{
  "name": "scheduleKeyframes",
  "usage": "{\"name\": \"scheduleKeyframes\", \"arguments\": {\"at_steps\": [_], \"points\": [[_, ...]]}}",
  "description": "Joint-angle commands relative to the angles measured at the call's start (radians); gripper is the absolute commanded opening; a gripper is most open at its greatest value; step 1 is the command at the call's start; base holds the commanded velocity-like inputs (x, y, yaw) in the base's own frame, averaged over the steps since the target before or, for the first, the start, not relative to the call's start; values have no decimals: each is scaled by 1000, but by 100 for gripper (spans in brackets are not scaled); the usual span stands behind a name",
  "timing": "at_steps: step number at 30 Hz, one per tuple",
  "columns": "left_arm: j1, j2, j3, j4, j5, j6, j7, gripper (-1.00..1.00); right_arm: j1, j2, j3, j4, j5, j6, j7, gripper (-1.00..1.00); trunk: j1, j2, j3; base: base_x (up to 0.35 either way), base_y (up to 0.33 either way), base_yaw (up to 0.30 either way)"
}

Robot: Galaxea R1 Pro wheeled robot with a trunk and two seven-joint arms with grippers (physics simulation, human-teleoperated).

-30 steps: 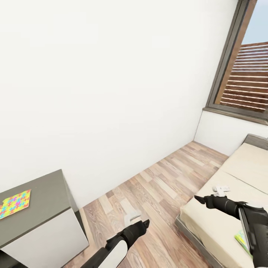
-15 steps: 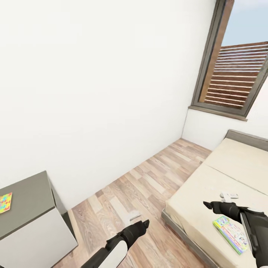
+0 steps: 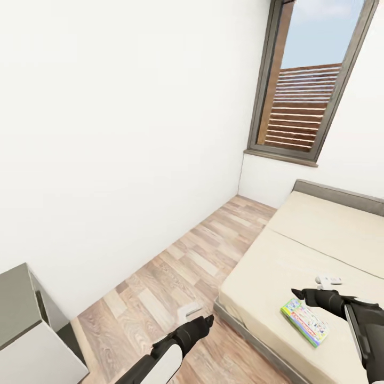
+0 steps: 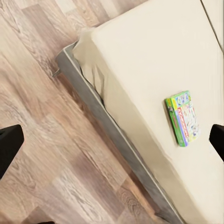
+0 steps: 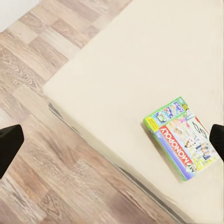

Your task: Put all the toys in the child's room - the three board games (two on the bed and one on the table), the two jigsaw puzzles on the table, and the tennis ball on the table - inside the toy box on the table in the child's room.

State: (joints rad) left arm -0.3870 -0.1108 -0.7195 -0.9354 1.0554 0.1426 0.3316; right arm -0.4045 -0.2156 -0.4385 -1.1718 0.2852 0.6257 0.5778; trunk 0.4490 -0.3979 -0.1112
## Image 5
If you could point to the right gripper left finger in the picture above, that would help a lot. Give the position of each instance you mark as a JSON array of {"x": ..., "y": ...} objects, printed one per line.
[{"x": 11, "y": 140}]

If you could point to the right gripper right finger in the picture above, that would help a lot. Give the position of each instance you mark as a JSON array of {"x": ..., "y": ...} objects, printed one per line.
[{"x": 217, "y": 139}]

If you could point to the bed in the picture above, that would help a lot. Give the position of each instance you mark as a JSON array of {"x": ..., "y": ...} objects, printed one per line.
[{"x": 151, "y": 53}]

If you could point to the board game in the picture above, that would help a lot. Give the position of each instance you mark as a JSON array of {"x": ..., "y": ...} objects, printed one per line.
[{"x": 182, "y": 137}]

